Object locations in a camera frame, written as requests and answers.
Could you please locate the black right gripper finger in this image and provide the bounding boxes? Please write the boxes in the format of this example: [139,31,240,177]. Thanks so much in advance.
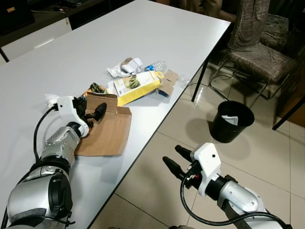
[175,145,193,162]
[163,156,185,179]

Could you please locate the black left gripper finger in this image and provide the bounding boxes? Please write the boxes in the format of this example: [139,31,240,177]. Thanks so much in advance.
[89,103,108,121]

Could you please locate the black rubbish bin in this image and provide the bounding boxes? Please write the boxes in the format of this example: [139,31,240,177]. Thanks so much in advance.
[209,101,255,144]

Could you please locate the dark green snack wrapper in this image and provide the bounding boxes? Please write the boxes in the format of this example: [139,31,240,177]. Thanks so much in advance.
[88,82,108,95]

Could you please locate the clear plastic bag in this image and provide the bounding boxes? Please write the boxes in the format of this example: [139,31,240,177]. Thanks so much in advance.
[45,93,61,106]

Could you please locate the yellow carton box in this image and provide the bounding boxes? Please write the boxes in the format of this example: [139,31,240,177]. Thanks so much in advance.
[107,71,163,107]

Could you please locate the crumpled white paper wrapper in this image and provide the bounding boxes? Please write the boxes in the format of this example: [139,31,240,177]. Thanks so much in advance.
[106,57,144,78]

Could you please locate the white paper scrap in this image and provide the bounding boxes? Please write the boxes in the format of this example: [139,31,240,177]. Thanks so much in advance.
[223,115,239,127]

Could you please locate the black table leg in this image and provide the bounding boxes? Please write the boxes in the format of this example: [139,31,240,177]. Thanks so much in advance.
[272,97,305,131]
[192,61,211,102]

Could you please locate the clear plastic wrapper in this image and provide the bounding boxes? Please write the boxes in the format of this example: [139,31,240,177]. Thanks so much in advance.
[176,73,192,87]

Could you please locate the small brown cardboard box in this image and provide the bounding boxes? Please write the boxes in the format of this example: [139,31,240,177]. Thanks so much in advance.
[159,69,181,96]

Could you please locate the clear plastic bottle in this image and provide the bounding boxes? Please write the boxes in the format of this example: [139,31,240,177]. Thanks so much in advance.
[143,60,169,73]

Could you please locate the large brown cardboard box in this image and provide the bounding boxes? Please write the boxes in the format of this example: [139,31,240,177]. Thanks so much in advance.
[279,56,305,113]

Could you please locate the brown fabric chair chrome legs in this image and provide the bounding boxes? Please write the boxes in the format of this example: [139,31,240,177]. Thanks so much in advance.
[209,0,299,102]

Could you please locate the brown fabric chair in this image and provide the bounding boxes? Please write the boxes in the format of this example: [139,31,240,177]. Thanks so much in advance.
[259,13,293,53]

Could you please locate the person in beige trousers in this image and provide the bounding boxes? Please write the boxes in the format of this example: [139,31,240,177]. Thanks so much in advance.
[169,0,240,22]

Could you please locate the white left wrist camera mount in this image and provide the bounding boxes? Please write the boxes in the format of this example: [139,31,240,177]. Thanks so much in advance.
[56,95,91,138]

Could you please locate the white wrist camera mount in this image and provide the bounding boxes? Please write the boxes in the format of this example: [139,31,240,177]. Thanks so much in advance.
[56,95,91,138]
[190,142,223,197]

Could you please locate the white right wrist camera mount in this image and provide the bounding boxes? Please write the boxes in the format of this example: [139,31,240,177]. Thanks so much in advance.
[190,142,223,197]

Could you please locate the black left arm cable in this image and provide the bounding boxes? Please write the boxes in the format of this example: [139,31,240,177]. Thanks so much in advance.
[33,105,59,164]

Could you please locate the thin black floor cable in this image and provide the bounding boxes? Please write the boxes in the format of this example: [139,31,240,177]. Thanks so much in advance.
[183,75,225,97]

